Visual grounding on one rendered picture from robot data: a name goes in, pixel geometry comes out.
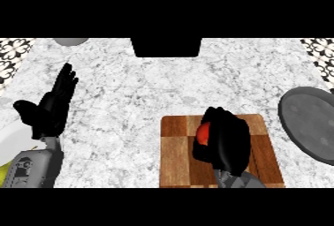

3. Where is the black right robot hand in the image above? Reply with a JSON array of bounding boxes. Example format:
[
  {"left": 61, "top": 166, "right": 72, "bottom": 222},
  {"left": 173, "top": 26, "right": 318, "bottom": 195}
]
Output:
[{"left": 192, "top": 106, "right": 253, "bottom": 177}]

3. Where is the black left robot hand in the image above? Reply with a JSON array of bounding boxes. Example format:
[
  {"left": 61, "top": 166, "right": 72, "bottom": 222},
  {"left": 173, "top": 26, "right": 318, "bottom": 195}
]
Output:
[{"left": 12, "top": 62, "right": 81, "bottom": 140}]

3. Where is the red tomato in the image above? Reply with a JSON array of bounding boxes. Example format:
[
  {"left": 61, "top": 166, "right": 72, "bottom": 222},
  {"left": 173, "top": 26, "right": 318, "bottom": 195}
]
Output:
[{"left": 195, "top": 121, "right": 213, "bottom": 147}]

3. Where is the wooden cutting board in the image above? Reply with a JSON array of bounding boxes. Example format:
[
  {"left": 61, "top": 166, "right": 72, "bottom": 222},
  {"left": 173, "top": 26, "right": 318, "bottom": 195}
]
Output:
[{"left": 158, "top": 114, "right": 287, "bottom": 189}]

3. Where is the dark grey pan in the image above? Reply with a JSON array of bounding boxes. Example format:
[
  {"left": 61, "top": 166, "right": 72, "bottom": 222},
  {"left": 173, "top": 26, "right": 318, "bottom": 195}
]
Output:
[{"left": 278, "top": 86, "right": 334, "bottom": 166}]

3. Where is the grey round object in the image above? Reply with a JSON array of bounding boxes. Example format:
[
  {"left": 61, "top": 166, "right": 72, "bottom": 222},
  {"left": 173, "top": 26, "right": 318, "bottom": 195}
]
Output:
[{"left": 52, "top": 38, "right": 90, "bottom": 48}]

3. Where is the black appliance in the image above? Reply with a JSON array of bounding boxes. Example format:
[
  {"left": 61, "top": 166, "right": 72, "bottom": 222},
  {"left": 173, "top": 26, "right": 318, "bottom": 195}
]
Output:
[{"left": 129, "top": 38, "right": 204, "bottom": 58}]

